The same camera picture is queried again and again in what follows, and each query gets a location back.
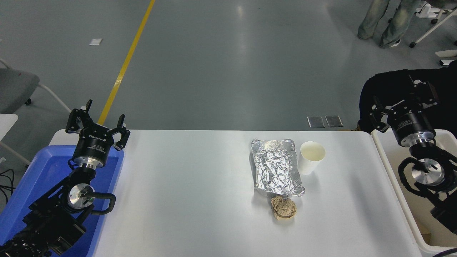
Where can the large pale bin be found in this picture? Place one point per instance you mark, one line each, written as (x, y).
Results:
(396, 171)

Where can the blue plastic tray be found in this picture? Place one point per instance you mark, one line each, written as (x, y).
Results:
(43, 167)

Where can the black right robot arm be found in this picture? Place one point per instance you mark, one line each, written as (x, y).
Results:
(426, 171)

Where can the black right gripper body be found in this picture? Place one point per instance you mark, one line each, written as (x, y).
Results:
(410, 121)

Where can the white wheeled frame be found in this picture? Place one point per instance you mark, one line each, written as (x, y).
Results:
(432, 30)

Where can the crumpled foil tray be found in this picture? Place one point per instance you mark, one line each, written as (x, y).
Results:
(276, 167)

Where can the white paper cup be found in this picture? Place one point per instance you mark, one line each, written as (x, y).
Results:
(309, 159)

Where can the small white table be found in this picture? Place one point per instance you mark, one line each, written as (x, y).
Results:
(5, 123)

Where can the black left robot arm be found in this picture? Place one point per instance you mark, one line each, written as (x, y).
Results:
(53, 221)

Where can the person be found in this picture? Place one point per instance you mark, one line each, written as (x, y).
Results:
(385, 89)
(396, 25)

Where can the crumpled tan paper ball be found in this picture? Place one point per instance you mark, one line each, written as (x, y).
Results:
(284, 208)

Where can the metal floor plate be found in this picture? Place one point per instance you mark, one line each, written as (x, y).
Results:
(334, 121)
(316, 122)

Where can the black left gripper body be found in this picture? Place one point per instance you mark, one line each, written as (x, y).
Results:
(94, 142)

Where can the grey chair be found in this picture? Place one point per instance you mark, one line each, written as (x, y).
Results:
(16, 87)

